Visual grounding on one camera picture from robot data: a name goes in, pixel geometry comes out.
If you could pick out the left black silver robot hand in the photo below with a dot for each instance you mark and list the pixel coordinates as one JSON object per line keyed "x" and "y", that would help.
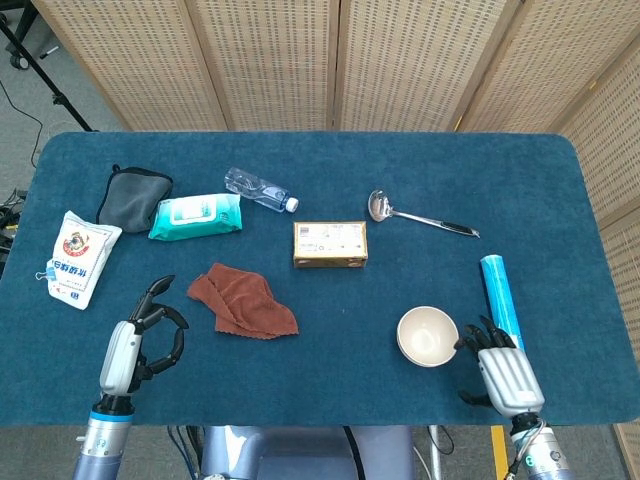
{"x": 120, "y": 357}

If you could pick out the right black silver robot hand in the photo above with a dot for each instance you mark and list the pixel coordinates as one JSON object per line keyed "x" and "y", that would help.
{"x": 510, "y": 377}

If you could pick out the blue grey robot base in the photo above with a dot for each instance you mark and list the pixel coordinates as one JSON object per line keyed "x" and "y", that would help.
{"x": 300, "y": 452}

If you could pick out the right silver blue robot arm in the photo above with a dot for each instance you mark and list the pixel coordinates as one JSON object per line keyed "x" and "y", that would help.
{"x": 540, "y": 447}

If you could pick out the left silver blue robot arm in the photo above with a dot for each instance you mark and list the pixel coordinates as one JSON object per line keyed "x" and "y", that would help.
{"x": 102, "y": 440}

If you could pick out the blue plastic bag roll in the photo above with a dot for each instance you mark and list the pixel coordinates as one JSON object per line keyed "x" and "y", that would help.
{"x": 500, "y": 295}

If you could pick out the white printed powder bag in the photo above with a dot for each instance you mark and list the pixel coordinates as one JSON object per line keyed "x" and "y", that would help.
{"x": 80, "y": 257}

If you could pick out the blue binder clip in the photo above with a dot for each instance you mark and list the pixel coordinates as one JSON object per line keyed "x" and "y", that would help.
{"x": 46, "y": 274}

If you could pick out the brown microfibre cloth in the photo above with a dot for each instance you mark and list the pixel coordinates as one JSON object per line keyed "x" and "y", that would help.
{"x": 245, "y": 305}

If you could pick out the grey cloth with black trim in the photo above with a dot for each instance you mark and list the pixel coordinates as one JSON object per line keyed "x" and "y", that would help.
{"x": 132, "y": 200}

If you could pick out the green wet wipes pack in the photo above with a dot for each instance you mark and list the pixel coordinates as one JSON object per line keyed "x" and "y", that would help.
{"x": 197, "y": 215}

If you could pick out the clear plastic water bottle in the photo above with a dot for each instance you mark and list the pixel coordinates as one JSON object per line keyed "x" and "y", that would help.
{"x": 255, "y": 190}

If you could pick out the yellow tissue pack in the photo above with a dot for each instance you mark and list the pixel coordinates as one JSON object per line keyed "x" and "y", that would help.
{"x": 330, "y": 244}

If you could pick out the black tripod stand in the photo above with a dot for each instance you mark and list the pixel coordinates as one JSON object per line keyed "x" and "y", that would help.
{"x": 45, "y": 75}

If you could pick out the black marker pen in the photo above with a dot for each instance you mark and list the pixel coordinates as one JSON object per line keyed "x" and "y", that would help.
{"x": 49, "y": 52}

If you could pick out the wicker folding screen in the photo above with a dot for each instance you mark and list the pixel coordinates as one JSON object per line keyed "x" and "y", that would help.
{"x": 280, "y": 60}

